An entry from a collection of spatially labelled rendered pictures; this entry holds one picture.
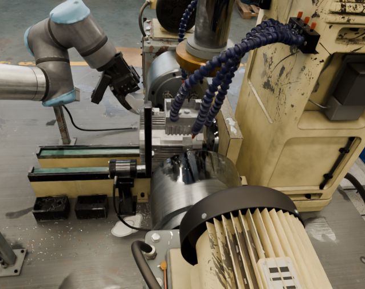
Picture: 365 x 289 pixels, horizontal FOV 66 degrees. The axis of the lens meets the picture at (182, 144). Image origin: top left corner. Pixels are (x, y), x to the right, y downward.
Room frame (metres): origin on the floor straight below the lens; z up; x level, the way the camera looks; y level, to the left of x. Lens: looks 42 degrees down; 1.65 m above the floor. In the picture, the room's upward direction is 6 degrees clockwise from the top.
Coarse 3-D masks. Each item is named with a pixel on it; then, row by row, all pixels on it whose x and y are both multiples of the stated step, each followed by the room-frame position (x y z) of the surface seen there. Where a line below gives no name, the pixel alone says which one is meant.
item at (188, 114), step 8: (168, 104) 0.76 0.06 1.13; (184, 104) 0.78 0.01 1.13; (192, 104) 0.79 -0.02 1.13; (200, 104) 0.78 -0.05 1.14; (168, 112) 0.74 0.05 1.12; (184, 112) 0.74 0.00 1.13; (192, 112) 0.76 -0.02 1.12; (168, 120) 0.68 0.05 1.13; (184, 120) 0.69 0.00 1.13; (192, 120) 0.69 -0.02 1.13; (168, 128) 0.68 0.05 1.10; (176, 128) 0.68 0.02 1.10; (184, 128) 0.69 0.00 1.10
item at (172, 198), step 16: (176, 160) 0.50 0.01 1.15; (192, 160) 0.49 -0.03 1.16; (208, 160) 0.50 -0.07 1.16; (224, 160) 0.52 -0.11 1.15; (160, 176) 0.47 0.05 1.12; (176, 176) 0.45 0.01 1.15; (192, 176) 0.44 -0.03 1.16; (208, 176) 0.44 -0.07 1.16; (224, 176) 0.46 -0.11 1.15; (160, 192) 0.42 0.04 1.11; (176, 192) 0.40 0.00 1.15; (192, 192) 0.39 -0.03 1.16; (208, 192) 0.40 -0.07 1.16; (160, 208) 0.38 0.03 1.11; (176, 208) 0.36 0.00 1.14; (160, 224) 0.35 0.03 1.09; (176, 224) 0.33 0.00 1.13
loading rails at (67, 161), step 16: (112, 144) 0.77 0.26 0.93; (128, 144) 0.78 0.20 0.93; (48, 160) 0.69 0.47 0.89; (64, 160) 0.70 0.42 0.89; (80, 160) 0.71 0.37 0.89; (96, 160) 0.72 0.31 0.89; (32, 176) 0.59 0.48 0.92; (48, 176) 0.59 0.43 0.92; (64, 176) 0.60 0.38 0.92; (80, 176) 0.61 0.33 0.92; (96, 176) 0.62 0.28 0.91; (144, 176) 0.65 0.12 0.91; (48, 192) 0.59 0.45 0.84; (64, 192) 0.60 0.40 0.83; (80, 192) 0.61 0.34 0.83; (96, 192) 0.62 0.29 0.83; (112, 192) 0.63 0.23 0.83; (144, 192) 0.65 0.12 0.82
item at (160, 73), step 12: (156, 60) 1.07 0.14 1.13; (168, 60) 1.03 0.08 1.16; (156, 72) 0.98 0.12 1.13; (168, 72) 0.94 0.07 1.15; (180, 72) 0.95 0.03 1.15; (156, 84) 0.93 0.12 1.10; (168, 84) 0.94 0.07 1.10; (180, 84) 0.95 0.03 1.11; (204, 84) 0.96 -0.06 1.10; (156, 96) 0.93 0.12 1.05; (168, 96) 0.91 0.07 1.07; (192, 96) 0.93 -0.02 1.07
